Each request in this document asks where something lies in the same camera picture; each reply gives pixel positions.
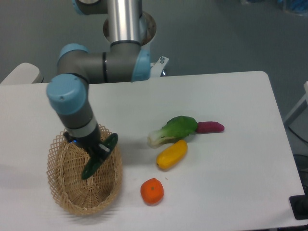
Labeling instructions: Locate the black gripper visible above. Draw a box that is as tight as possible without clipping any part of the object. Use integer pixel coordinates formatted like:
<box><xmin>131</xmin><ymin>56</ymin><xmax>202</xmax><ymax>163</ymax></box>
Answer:
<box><xmin>64</xmin><ymin>124</ymin><xmax>111</xmax><ymax>166</ymax></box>

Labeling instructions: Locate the dark green cucumber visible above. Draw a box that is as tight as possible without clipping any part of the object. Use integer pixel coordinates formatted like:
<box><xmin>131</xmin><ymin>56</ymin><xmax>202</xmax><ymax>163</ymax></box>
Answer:
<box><xmin>81</xmin><ymin>133</ymin><xmax>118</xmax><ymax>180</ymax></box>

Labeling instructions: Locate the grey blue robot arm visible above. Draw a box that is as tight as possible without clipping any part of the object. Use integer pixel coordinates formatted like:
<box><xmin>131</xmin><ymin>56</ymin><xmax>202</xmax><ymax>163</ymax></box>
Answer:
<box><xmin>47</xmin><ymin>0</ymin><xmax>150</xmax><ymax>163</ymax></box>

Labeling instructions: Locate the oval wicker basket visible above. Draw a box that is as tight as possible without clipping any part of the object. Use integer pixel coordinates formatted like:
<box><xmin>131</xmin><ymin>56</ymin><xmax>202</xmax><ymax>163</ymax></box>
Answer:
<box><xmin>47</xmin><ymin>125</ymin><xmax>123</xmax><ymax>216</ymax></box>

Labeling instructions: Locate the orange tangerine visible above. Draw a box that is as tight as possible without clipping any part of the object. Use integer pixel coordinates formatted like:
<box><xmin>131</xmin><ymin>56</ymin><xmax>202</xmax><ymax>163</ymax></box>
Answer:
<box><xmin>140</xmin><ymin>178</ymin><xmax>164</xmax><ymax>205</ymax></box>

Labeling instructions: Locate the yellow mango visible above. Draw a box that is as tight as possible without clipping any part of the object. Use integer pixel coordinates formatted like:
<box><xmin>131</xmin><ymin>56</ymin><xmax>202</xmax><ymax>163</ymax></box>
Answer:
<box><xmin>156</xmin><ymin>140</ymin><xmax>188</xmax><ymax>170</ymax></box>

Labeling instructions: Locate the green bok choy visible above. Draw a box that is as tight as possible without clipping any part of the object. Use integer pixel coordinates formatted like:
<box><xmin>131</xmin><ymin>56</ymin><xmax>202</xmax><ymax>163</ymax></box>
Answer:
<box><xmin>148</xmin><ymin>115</ymin><xmax>197</xmax><ymax>146</ymax></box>

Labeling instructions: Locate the purple sweet potato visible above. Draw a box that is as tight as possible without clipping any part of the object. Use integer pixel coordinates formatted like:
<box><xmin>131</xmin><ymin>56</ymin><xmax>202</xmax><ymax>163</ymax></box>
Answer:
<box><xmin>196</xmin><ymin>121</ymin><xmax>225</xmax><ymax>134</ymax></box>

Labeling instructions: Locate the white chair seat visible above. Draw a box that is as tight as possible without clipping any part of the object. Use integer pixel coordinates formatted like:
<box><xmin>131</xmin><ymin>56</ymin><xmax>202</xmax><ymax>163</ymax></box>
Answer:
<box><xmin>0</xmin><ymin>63</ymin><xmax>44</xmax><ymax>85</ymax></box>

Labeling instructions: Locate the black device at table edge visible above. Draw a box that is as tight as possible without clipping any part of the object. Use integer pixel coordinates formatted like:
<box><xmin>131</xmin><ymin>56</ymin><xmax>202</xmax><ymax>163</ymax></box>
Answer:
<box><xmin>289</xmin><ymin>195</ymin><xmax>308</xmax><ymax>220</ymax></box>

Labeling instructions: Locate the blue object top right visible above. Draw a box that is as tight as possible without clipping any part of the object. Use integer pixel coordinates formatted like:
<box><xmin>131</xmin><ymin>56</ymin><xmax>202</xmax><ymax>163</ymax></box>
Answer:
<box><xmin>276</xmin><ymin>0</ymin><xmax>308</xmax><ymax>16</ymax></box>

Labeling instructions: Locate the white furniture frame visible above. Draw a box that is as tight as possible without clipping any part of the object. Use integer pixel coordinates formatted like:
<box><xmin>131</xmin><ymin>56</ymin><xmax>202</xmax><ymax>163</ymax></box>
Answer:
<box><xmin>283</xmin><ymin>82</ymin><xmax>308</xmax><ymax>127</ymax></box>

